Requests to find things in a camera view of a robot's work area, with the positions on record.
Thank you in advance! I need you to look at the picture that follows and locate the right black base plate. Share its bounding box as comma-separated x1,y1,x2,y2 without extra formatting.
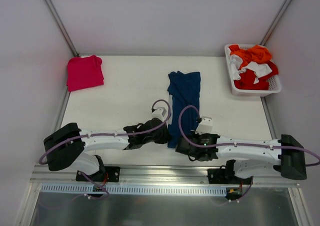
207,168,251,185

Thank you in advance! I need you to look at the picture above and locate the aluminium mounting rail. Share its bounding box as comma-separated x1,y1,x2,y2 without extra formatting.
30,165,302,188

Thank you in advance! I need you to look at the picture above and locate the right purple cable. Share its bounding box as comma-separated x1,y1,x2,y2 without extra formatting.
178,105,320,204

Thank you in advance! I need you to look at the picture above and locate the right aluminium corner post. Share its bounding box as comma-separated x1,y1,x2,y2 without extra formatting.
260,0,293,45

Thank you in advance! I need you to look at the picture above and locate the white t-shirt in basket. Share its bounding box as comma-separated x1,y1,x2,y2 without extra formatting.
230,55,272,84

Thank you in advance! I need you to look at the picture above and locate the aluminium corner post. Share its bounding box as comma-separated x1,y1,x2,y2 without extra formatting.
260,0,293,45
43,0,79,57

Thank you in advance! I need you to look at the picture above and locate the left aluminium corner post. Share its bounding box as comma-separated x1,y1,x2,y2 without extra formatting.
43,0,79,57

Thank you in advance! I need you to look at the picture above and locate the navy blue t-shirt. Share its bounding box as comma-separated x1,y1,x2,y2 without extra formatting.
167,71,201,149

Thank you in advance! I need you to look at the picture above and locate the folded pink t-shirt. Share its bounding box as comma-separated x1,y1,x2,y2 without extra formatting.
66,55,104,92

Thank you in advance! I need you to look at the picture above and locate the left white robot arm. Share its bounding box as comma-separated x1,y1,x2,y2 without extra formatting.
39,118,172,181

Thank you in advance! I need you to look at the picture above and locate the white slotted cable duct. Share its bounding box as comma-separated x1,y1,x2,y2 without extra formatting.
41,184,227,197

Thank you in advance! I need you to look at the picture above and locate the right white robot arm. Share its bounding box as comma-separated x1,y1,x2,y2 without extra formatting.
175,132,307,184

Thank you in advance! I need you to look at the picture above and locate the red t-shirt in basket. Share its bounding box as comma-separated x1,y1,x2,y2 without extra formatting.
234,61,279,90

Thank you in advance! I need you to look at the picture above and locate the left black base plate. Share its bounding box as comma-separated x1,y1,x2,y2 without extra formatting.
88,166,121,183

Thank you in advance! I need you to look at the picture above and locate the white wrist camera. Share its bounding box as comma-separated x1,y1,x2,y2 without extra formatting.
151,107,167,122
195,116,213,135

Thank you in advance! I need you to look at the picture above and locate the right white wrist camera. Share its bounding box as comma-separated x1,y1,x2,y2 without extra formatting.
195,116,213,135

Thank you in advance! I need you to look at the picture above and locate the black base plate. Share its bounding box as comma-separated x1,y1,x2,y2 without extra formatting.
207,168,251,185
88,166,121,183

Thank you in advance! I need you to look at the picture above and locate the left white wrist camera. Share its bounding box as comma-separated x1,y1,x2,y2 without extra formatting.
151,107,167,122

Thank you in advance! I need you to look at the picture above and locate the orange t-shirt in basket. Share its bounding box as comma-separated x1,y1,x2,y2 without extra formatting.
228,44,272,69

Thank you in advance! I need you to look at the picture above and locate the white plastic basket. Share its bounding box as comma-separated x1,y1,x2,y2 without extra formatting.
224,44,282,97

